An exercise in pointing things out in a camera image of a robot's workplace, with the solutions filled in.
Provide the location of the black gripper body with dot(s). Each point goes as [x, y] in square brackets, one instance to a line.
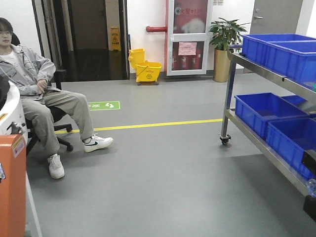
[309, 160]

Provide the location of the blue bin cart lower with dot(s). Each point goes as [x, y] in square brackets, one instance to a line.
[256, 110]

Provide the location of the blue bin cart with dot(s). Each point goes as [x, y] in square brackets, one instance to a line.
[256, 110]
[291, 55]

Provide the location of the blue bin cart top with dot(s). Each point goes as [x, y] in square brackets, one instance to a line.
[291, 55]

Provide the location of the steel trolley cart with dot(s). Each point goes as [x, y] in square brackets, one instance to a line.
[284, 132]

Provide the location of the potted green plant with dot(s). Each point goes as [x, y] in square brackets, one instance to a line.
[224, 33]

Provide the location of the red fire cabinet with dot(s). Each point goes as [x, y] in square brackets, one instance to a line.
[187, 37]

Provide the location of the yellow mop bucket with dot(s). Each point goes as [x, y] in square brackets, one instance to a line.
[146, 71]

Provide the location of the yellow wet floor sign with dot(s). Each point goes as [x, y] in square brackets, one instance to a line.
[115, 39]

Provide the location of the black office chair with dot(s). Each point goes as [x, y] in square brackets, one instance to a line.
[56, 112]

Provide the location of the seated person grey clothes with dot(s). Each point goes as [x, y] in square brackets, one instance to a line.
[31, 73]

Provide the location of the orange white machine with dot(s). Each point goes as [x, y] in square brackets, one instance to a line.
[13, 138]

